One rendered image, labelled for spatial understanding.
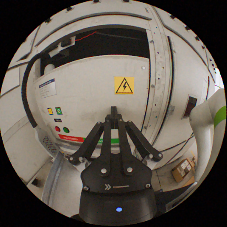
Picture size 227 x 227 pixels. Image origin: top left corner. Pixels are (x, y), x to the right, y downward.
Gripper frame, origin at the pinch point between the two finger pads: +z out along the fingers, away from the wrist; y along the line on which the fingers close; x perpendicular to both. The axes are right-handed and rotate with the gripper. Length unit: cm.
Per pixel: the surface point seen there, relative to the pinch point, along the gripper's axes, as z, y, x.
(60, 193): -29, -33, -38
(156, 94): 7.9, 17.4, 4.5
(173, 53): 6.3, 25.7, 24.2
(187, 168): -32, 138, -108
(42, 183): -57, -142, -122
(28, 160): -22, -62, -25
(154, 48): 8.2, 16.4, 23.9
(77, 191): -22.3, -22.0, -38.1
